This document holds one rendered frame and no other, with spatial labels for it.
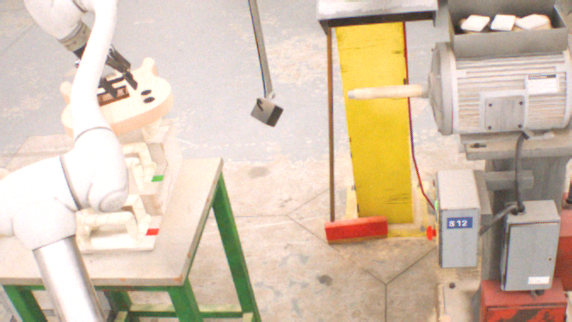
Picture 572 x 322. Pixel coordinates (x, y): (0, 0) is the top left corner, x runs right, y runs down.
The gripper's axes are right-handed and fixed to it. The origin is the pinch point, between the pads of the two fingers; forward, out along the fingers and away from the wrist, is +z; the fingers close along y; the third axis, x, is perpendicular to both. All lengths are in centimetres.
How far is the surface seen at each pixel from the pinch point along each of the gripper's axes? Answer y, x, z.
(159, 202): 0.5, -27.9, 25.2
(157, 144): 1.9, -9.8, 19.4
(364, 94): 70, -18, 19
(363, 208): 30, 34, 147
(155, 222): -2.1, -33.2, 27.5
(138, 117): 6.1, -13.4, 3.3
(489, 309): 84, -60, 80
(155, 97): 9.2, -4.2, 6.0
